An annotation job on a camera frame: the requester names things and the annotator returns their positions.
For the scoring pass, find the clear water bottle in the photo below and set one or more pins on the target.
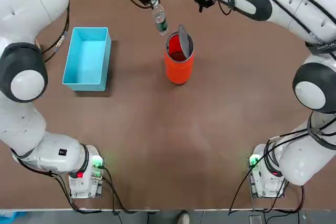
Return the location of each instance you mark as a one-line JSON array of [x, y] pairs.
[[160, 22]]

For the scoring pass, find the grey round bin lid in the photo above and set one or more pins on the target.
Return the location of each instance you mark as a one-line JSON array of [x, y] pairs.
[[184, 40]]

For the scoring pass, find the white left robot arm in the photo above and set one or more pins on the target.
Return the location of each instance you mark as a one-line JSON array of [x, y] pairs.
[[26, 3]]

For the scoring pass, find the orange cylindrical bin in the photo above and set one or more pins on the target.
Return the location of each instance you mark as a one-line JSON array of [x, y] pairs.
[[178, 72]]

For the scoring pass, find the blue plastic tray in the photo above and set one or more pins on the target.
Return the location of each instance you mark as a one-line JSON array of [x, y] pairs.
[[86, 58]]

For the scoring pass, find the grey floor box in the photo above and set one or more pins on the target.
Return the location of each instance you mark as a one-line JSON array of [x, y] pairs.
[[255, 219]]

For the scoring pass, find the blue plastic item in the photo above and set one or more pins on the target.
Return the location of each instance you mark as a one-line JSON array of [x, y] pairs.
[[5, 217]]

